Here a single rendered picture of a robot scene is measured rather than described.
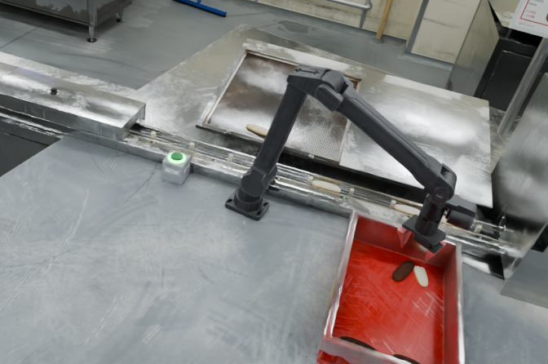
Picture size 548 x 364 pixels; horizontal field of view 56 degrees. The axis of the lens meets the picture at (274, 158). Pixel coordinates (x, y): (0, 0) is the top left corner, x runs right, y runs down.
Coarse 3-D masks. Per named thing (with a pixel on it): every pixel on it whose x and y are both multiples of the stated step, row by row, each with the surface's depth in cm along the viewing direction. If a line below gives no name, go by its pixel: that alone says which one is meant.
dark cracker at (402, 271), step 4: (408, 260) 151; (400, 264) 149; (404, 264) 149; (408, 264) 149; (412, 264) 149; (396, 268) 149; (400, 268) 148; (404, 268) 148; (408, 268) 148; (412, 268) 148; (396, 272) 147; (400, 272) 147; (404, 272) 147; (408, 272) 147; (392, 276) 146; (396, 276) 146; (400, 276) 146; (404, 276) 146; (396, 280) 145; (400, 280) 145
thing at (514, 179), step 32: (544, 96) 157; (544, 128) 150; (512, 160) 169; (544, 160) 144; (512, 192) 161; (544, 192) 138; (512, 224) 153; (544, 224) 132; (512, 256) 147; (544, 256) 137; (512, 288) 146; (544, 288) 143
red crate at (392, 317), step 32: (352, 256) 150; (384, 256) 152; (352, 288) 141; (384, 288) 142; (416, 288) 144; (352, 320) 132; (384, 320) 134; (416, 320) 135; (320, 352) 122; (384, 352) 126; (416, 352) 127
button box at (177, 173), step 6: (186, 156) 164; (162, 162) 160; (168, 162) 160; (186, 162) 162; (162, 168) 162; (168, 168) 161; (174, 168) 160; (180, 168) 160; (186, 168) 163; (162, 174) 163; (168, 174) 162; (174, 174) 162; (180, 174) 161; (186, 174) 165; (168, 180) 164; (174, 180) 163; (180, 180) 163
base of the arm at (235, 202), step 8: (240, 184) 156; (240, 192) 155; (232, 200) 160; (240, 200) 155; (248, 200) 155; (256, 200) 156; (264, 200) 162; (232, 208) 158; (240, 208) 157; (248, 208) 156; (256, 208) 157; (264, 208) 159; (248, 216) 157; (256, 216) 156
